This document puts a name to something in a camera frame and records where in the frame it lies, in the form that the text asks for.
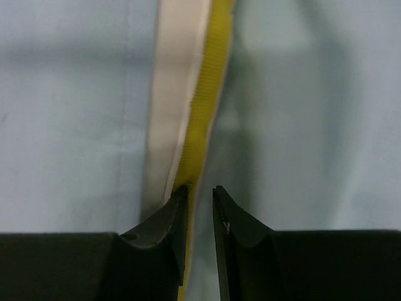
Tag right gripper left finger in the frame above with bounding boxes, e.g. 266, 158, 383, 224
1, 186, 189, 300

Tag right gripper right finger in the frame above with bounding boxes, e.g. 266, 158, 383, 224
212, 186, 400, 300

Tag blue green pillowcase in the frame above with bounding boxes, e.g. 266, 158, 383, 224
1, 1, 400, 300

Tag white yellow pillow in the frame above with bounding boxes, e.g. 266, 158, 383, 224
139, 0, 239, 301

